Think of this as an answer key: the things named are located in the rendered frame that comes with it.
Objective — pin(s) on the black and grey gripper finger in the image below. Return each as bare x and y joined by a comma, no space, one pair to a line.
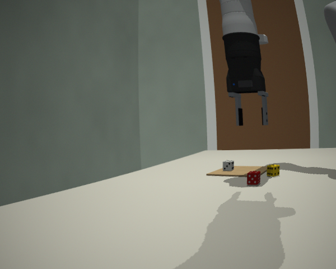
239,119
264,96

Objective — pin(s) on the red die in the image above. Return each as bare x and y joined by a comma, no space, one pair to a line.
253,177

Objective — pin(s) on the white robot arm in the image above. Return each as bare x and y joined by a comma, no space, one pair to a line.
246,6

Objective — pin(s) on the tan mat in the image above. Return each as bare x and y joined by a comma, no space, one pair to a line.
239,171

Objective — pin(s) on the white die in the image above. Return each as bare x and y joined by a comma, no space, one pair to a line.
228,165

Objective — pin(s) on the yellow die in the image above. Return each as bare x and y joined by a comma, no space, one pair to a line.
272,170

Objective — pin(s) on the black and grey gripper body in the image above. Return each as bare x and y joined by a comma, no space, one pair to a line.
242,49

